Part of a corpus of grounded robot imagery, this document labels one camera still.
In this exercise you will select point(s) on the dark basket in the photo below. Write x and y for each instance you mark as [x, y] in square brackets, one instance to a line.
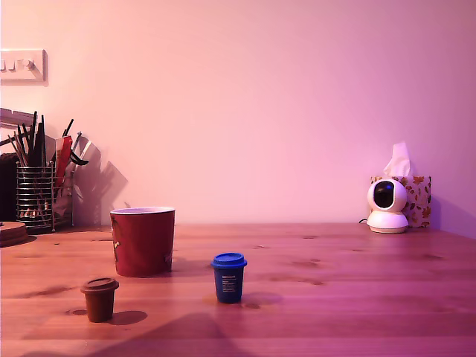
[7, 186]

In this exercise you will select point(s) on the grey metal wall rail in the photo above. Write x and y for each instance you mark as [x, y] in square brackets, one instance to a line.
[15, 117]

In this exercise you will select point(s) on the red coffee mug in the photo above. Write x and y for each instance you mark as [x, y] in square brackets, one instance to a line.
[143, 241]

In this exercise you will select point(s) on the small white round camera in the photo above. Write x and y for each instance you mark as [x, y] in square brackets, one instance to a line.
[386, 219]

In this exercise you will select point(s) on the white tissue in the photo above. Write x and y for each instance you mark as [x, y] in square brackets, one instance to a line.
[399, 160]

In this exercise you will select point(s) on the round cork trivet stack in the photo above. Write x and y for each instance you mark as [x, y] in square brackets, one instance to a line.
[11, 232]

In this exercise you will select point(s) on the black spatula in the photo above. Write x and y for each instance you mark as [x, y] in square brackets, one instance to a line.
[37, 148]

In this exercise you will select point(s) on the white wall switch plate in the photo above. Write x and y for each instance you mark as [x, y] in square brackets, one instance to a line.
[22, 67]

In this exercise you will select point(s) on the blue coffee capsule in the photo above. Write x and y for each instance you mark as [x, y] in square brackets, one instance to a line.
[228, 282]

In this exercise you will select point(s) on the silver tongs with black tips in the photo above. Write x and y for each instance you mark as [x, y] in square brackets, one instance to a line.
[80, 156]

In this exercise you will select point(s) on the brown coffee capsule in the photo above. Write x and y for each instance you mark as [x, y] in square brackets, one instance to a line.
[99, 301]

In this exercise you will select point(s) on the leaf print tissue box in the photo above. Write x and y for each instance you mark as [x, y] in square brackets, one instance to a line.
[420, 201]

